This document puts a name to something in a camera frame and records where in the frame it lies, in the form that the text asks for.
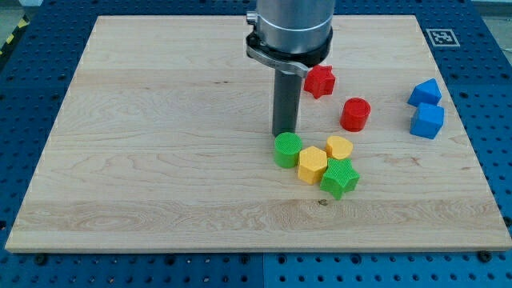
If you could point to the yellow heart block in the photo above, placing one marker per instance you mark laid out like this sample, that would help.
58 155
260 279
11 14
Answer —
338 147

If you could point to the green star block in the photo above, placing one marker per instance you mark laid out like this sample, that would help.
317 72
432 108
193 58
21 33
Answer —
340 177

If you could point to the red star block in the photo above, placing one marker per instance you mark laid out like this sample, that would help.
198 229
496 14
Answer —
320 81

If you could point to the white fiducial marker tag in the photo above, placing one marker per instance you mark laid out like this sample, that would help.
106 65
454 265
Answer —
441 37

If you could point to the green cylinder block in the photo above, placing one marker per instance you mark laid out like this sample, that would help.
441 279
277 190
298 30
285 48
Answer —
287 147

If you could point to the red cylinder block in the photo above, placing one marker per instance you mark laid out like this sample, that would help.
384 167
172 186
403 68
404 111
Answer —
355 113

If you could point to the yellow hexagon block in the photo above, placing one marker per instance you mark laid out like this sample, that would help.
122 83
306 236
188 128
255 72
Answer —
312 164

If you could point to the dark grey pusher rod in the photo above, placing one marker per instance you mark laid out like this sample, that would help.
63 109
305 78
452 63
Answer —
287 90

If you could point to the wooden board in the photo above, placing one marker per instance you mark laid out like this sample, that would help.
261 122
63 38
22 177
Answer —
162 145

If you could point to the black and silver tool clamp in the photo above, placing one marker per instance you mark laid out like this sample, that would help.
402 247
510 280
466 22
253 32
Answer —
298 64

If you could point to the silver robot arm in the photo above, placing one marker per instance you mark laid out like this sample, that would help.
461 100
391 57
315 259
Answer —
291 37

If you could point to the blue pentagon block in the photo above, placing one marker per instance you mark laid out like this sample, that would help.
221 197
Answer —
425 92

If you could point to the blue cube block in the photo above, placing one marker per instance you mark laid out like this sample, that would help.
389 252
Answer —
427 120

